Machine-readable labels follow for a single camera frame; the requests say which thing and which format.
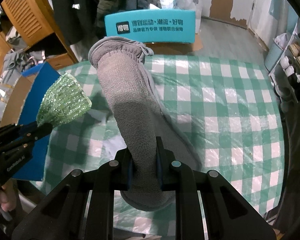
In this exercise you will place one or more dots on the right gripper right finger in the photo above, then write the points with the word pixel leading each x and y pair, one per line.
pixel 173 175

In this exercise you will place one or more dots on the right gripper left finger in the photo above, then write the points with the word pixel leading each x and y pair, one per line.
pixel 103 182

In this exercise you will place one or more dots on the grey fleece slipper sock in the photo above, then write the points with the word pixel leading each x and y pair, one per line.
pixel 130 92

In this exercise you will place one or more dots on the person's left hand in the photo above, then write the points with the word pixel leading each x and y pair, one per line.
pixel 7 197

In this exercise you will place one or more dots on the blue cardboard storage box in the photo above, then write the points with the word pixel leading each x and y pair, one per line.
pixel 22 108

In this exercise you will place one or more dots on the grey clothes pile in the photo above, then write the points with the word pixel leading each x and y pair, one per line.
pixel 15 63

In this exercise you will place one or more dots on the green white checkered tablecloth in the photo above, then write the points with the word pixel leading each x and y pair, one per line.
pixel 227 109

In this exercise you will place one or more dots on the wooden louvered cabinet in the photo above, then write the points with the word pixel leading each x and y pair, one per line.
pixel 34 21

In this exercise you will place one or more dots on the brown cardboard box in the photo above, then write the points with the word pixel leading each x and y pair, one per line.
pixel 176 48

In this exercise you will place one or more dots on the teal printed shoe box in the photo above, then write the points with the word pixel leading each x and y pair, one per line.
pixel 153 25

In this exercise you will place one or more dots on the shoe rack with shoes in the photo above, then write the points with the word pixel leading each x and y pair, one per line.
pixel 285 73

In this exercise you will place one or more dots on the dark hanging coat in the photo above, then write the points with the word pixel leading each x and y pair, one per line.
pixel 80 18

